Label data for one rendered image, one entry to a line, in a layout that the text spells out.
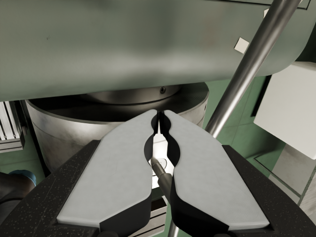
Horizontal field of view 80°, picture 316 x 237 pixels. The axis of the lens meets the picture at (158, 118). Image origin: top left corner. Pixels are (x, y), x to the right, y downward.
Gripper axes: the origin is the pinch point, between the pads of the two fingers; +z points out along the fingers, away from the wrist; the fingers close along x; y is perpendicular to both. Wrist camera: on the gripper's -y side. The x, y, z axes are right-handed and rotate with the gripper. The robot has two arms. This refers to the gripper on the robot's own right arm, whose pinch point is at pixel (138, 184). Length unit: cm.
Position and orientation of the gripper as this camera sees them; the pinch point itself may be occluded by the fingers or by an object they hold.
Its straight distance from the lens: 55.0
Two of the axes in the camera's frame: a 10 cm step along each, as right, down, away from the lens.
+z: 9.2, -1.5, 3.7
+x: 4.0, 4.8, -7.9
